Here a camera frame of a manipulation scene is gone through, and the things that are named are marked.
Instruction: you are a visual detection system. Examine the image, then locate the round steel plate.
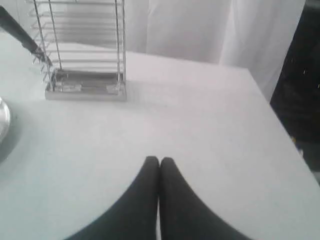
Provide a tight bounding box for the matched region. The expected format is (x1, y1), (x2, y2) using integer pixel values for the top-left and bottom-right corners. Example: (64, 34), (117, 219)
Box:
(0, 97), (12, 162)

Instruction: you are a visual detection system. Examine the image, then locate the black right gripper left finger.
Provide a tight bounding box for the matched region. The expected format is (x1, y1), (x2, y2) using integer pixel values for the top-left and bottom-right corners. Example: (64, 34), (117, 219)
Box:
(68, 156), (160, 240)

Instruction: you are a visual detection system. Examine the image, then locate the black kitchen knife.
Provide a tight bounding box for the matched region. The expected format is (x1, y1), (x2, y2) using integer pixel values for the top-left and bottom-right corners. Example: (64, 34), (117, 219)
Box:
(0, 5), (52, 67)

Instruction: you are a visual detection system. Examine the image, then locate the chrome wire utensil holder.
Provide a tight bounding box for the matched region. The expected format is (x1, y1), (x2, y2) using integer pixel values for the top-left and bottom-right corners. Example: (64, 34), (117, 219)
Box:
(29, 0), (127, 101)

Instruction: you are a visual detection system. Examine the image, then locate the white backdrop curtain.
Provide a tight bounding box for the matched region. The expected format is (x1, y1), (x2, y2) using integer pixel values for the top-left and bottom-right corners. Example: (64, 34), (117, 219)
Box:
(0, 0), (306, 68)

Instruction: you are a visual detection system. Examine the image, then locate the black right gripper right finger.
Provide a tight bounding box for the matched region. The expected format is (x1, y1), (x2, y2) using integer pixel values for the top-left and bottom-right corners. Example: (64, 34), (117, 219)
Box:
(159, 157), (249, 240)

